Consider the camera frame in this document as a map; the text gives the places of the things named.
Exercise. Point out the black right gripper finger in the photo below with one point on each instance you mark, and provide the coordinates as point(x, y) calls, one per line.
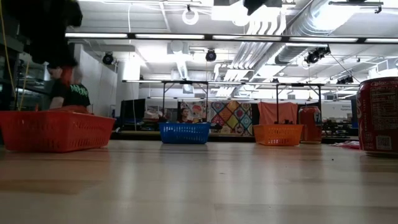
point(255, 6)

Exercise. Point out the red candy pack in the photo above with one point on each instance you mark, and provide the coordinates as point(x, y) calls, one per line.
point(348, 145)
point(66, 76)

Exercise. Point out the orange candy pack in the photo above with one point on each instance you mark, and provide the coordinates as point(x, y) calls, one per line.
point(71, 109)

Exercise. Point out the red plastic basket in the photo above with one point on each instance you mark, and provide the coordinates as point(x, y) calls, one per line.
point(56, 132)

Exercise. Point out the orange plastic basket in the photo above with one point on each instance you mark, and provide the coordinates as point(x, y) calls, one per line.
point(277, 135)

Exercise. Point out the red cola can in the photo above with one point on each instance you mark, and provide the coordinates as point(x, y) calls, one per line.
point(309, 124)
point(377, 118)

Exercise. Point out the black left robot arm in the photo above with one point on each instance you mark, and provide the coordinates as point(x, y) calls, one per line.
point(31, 12)

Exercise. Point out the long ceiling light bar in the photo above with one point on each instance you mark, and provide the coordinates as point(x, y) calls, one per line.
point(93, 35)

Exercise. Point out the person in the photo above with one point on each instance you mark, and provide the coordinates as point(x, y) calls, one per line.
point(185, 115)
point(77, 95)

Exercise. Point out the black track light cluster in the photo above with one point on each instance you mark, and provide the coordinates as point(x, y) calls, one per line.
point(345, 80)
point(315, 56)

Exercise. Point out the black monitor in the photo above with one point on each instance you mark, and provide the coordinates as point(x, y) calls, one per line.
point(133, 109)

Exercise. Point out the orange hanging cloth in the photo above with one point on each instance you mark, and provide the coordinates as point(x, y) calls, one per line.
point(276, 113)

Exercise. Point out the colourful patchwork quilt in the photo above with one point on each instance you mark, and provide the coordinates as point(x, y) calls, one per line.
point(233, 118)

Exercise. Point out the blue plastic basket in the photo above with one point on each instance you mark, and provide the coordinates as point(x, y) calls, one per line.
point(184, 133)

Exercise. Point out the silver ventilation duct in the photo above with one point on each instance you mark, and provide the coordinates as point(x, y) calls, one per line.
point(306, 25)

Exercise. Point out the black ceiling rail fixture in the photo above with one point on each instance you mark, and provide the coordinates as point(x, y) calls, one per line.
point(354, 3)

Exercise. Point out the black metal table frame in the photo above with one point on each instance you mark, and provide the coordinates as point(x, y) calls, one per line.
point(298, 84)
point(185, 82)

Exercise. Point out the black aluminium table frame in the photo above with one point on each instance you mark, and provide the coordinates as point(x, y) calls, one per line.
point(230, 139)

